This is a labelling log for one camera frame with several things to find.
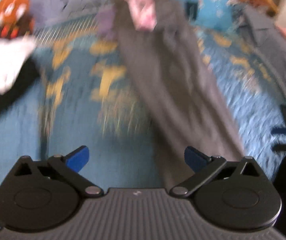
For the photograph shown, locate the white cloth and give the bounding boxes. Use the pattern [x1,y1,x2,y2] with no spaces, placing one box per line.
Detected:
[0,35,36,95]

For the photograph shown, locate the blue floral quilt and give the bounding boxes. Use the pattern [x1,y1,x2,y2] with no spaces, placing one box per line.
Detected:
[0,15,286,189]

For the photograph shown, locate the black garment pile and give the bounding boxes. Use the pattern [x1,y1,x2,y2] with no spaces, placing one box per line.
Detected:
[0,57,41,115]

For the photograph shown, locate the blue cartoon police pillow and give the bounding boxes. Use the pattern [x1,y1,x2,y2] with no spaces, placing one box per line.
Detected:
[165,0,241,32]

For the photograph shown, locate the folded purple garment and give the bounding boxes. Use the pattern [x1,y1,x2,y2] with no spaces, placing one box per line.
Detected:
[95,5,115,41]

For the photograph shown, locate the grey-blue duvet with lettering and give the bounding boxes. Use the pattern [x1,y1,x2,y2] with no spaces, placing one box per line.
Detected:
[31,0,286,98]

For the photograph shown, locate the grey sweatshirt with print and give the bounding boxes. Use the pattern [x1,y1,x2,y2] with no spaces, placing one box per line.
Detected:
[114,1,244,189]

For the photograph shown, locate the red panda plush toy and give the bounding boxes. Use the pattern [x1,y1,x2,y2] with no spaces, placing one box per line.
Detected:
[0,0,34,40]

